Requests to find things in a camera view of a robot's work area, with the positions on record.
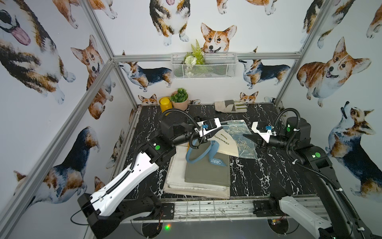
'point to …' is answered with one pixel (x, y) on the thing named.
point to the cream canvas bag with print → (205, 191)
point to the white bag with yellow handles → (176, 170)
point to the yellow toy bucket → (165, 103)
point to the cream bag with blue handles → (236, 139)
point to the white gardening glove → (230, 106)
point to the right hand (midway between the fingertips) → (245, 131)
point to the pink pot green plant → (179, 99)
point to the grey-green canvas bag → (205, 165)
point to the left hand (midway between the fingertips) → (220, 120)
